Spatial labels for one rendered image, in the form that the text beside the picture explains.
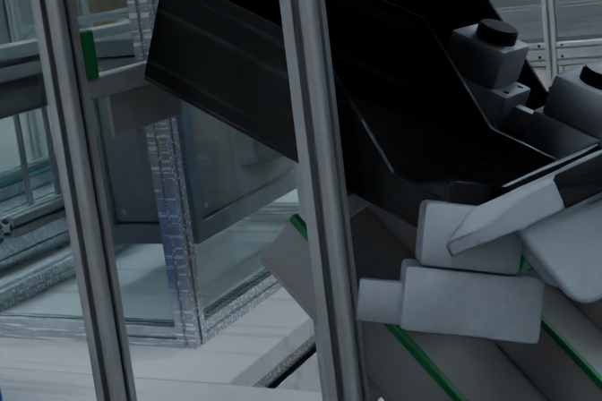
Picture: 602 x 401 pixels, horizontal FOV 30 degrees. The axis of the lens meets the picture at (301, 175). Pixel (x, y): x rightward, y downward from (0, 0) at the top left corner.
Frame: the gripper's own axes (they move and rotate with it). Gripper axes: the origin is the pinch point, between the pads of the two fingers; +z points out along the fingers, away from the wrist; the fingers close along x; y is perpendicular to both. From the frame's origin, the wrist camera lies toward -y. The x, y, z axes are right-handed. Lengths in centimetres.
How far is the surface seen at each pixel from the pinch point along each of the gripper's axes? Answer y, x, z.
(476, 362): 10.6, 21.7, 1.8
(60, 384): 5, 90, 51
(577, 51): -12, 382, -89
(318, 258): -0.6, 10.5, 7.8
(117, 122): -14.1, 21.7, 17.2
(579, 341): 14.7, 33.8, -6.3
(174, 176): -14, 94, 27
